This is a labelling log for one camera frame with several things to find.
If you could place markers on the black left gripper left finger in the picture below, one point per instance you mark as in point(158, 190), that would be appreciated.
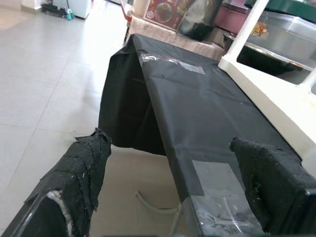
point(74, 185)

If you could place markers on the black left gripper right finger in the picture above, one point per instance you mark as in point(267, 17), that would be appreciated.
point(274, 187)

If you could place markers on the white plastic table leg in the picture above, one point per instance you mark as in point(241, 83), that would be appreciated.
point(308, 82)
point(247, 29)

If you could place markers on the wide clear tape patch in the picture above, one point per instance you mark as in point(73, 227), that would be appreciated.
point(217, 185)

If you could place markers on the white plastic table top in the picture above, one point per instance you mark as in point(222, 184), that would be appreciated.
point(271, 98)

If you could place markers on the black tablecloth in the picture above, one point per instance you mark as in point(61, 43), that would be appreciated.
point(197, 111)

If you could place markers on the long clear tape strip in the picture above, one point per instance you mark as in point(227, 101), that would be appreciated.
point(172, 63)

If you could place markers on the green head mop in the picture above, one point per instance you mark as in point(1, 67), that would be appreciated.
point(59, 11)

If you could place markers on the beige cardboard box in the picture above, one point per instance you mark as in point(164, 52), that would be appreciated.
point(160, 32)

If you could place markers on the pink plastic container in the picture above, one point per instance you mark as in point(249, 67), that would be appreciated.
point(229, 17)

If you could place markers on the white refrigerator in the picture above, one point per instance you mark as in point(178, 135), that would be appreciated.
point(79, 7)

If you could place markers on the orange lid storage bin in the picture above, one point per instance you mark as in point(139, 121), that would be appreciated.
point(163, 13)

